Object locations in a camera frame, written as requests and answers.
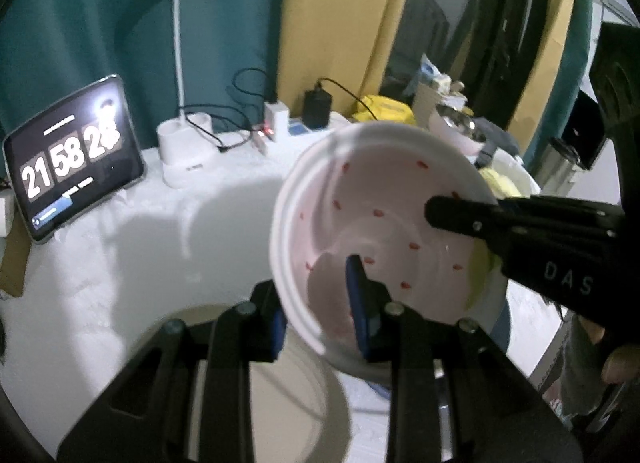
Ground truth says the white quilted tablecloth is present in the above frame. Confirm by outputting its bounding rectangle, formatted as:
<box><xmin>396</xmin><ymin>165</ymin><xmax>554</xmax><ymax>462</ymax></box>
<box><xmin>0</xmin><ymin>123</ymin><xmax>561</xmax><ymax>463</ymax></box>

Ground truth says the brown cardboard box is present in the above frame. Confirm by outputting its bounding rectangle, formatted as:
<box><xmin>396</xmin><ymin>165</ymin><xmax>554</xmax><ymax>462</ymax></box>
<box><xmin>0</xmin><ymin>215</ymin><xmax>31</xmax><ymax>299</ymax></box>

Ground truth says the black power adapter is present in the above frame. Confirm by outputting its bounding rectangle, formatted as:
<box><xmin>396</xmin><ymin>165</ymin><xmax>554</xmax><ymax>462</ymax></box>
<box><xmin>304</xmin><ymin>89</ymin><xmax>333</xmax><ymax>128</ymax></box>

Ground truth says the dark chair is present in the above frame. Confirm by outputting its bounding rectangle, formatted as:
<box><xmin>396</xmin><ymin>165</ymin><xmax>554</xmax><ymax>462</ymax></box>
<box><xmin>385</xmin><ymin>0</ymin><xmax>449</xmax><ymax>94</ymax></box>

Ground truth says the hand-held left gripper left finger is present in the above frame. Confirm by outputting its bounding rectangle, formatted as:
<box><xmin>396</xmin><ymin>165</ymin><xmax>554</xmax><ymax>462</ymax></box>
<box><xmin>56</xmin><ymin>279</ymin><xmax>289</xmax><ymax>463</ymax></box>

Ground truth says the white power strip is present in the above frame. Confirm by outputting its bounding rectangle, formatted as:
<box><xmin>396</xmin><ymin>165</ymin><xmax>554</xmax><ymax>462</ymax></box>
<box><xmin>252</xmin><ymin>113</ymin><xmax>351</xmax><ymax>154</ymax></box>

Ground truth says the tablet showing clock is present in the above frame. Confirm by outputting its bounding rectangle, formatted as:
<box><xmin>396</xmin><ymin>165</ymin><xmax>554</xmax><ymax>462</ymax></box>
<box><xmin>2</xmin><ymin>74</ymin><xmax>146</xmax><ymax>243</ymax></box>

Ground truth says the steel bowl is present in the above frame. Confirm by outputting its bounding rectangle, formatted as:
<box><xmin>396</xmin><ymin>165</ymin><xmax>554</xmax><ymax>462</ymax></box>
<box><xmin>435</xmin><ymin>103</ymin><xmax>488</xmax><ymax>144</ymax></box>

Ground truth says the white charger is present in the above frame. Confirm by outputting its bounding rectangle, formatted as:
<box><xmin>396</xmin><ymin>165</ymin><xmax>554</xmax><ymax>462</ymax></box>
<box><xmin>263</xmin><ymin>102</ymin><xmax>291</xmax><ymax>138</ymax></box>

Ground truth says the pale yellow object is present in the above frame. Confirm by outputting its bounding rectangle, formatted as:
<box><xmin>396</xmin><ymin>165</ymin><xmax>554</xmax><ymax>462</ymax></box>
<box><xmin>477</xmin><ymin>168</ymin><xmax>523</xmax><ymax>198</ymax></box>

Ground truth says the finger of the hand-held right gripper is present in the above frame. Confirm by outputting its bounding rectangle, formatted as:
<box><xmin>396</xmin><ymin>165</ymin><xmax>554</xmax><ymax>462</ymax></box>
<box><xmin>424</xmin><ymin>195</ymin><xmax>626</xmax><ymax>249</ymax></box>

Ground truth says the person's right hand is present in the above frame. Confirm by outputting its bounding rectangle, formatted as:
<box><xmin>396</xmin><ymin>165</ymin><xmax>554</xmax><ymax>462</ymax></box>
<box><xmin>575</xmin><ymin>315</ymin><xmax>640</xmax><ymax>386</ymax></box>

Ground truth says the tissue packet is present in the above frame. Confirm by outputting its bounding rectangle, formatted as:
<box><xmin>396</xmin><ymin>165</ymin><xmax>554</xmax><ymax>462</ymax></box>
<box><xmin>417</xmin><ymin>54</ymin><xmax>453</xmax><ymax>94</ymax></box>

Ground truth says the white bowl with pink spots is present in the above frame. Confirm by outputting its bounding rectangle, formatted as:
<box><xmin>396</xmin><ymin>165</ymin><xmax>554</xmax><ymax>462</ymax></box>
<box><xmin>269</xmin><ymin>122</ymin><xmax>501</xmax><ymax>374</ymax></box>

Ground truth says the teal curtain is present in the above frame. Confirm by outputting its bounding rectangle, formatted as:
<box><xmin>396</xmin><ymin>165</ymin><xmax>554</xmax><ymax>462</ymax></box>
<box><xmin>0</xmin><ymin>0</ymin><xmax>286</xmax><ymax>154</ymax></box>

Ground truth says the black box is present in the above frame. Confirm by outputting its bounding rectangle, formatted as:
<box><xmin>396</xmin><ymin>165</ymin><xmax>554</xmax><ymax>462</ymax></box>
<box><xmin>562</xmin><ymin>88</ymin><xmax>608</xmax><ymax>168</ymax></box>

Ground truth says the black adapter cable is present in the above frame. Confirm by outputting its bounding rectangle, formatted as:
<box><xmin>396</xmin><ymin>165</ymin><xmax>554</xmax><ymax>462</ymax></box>
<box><xmin>317</xmin><ymin>77</ymin><xmax>373</xmax><ymax>118</ymax></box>

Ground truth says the cream plate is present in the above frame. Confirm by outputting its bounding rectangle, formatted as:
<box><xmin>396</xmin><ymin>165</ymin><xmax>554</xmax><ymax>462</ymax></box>
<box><xmin>165</xmin><ymin>304</ymin><xmax>351</xmax><ymax>463</ymax></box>

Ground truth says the black lamp cable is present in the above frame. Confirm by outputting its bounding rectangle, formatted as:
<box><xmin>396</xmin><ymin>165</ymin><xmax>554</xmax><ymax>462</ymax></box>
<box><xmin>177</xmin><ymin>68</ymin><xmax>271</xmax><ymax>154</ymax></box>

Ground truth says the grey cloth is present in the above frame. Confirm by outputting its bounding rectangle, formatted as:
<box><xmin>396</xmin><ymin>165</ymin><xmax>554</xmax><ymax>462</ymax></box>
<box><xmin>470</xmin><ymin>118</ymin><xmax>521</xmax><ymax>168</ymax></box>

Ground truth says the cream bowl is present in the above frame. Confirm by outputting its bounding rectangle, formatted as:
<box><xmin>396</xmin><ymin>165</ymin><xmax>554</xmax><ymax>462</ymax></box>
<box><xmin>462</xmin><ymin>238</ymin><xmax>512</xmax><ymax>344</ymax></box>

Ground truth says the yellow curtain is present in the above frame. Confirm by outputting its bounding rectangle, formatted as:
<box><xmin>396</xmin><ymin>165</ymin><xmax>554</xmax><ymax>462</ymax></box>
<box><xmin>275</xmin><ymin>0</ymin><xmax>421</xmax><ymax>116</ymax></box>

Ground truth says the beige cardboard box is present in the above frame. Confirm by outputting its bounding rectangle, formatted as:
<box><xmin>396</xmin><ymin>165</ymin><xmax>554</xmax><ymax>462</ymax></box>
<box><xmin>411</xmin><ymin>80</ymin><xmax>443</xmax><ymax>124</ymax></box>

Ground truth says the yellow bag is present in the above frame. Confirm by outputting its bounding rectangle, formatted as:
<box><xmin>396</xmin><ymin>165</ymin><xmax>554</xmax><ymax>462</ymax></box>
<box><xmin>350</xmin><ymin>94</ymin><xmax>416</xmax><ymax>126</ymax></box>

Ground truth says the white desk lamp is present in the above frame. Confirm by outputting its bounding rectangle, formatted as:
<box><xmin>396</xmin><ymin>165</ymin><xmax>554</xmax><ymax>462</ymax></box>
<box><xmin>118</xmin><ymin>0</ymin><xmax>244</xmax><ymax>188</ymax></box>

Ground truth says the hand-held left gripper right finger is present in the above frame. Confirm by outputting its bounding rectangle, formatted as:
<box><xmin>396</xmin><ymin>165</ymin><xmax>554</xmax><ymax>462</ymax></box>
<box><xmin>346</xmin><ymin>254</ymin><xmax>584</xmax><ymax>463</ymax></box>

